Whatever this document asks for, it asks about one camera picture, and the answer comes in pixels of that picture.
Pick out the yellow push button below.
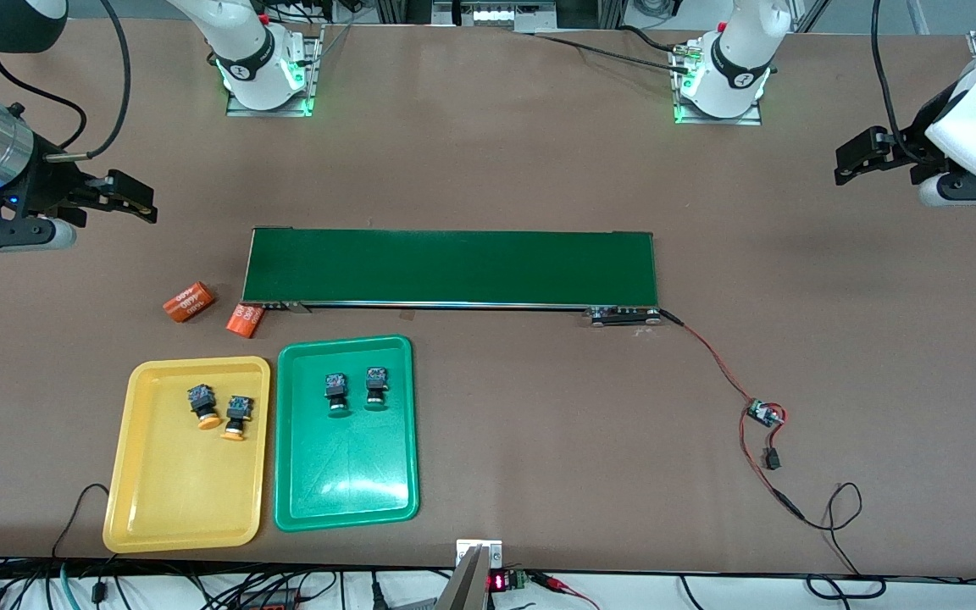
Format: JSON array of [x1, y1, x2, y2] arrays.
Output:
[[186, 384, 223, 430], [220, 395, 252, 442]]

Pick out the yellow plastic tray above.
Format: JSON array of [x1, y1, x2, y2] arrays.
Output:
[[103, 356, 271, 553]]

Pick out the green conveyor belt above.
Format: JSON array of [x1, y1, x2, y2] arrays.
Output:
[[240, 227, 663, 327]]

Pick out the green plastic tray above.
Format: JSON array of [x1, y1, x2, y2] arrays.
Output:
[[274, 335, 419, 533]]

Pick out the lit metal rack unit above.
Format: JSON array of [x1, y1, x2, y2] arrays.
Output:
[[433, 0, 558, 33]]

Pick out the red clip lead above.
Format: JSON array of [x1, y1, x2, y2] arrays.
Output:
[[530, 572, 601, 610]]

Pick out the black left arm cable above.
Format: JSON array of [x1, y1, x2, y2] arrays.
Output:
[[869, 0, 929, 166]]

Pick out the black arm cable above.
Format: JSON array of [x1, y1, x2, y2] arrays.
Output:
[[0, 0, 132, 162], [869, 0, 929, 166]]

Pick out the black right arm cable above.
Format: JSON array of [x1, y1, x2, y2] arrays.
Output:
[[0, 0, 132, 162]]

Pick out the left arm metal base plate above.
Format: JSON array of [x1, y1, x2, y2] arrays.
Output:
[[673, 42, 763, 126]]

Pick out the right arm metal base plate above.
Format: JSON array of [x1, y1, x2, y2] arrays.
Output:
[[225, 25, 324, 118]]

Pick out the black base power cable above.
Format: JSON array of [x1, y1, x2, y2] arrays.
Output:
[[530, 24, 696, 75]]

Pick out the thin black looped cable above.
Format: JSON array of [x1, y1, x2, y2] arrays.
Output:
[[801, 483, 887, 598]]

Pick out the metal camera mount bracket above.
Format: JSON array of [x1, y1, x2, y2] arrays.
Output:
[[433, 539, 504, 610]]

